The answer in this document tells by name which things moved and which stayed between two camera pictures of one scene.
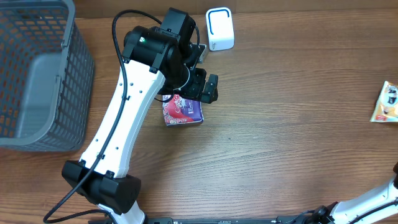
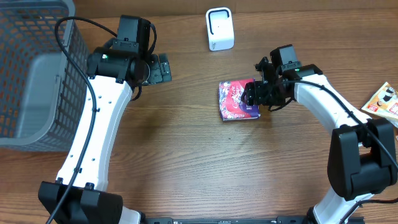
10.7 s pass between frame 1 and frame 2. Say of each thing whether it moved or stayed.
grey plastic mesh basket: stayed
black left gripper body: moved
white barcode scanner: stayed
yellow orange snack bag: moved
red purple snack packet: moved
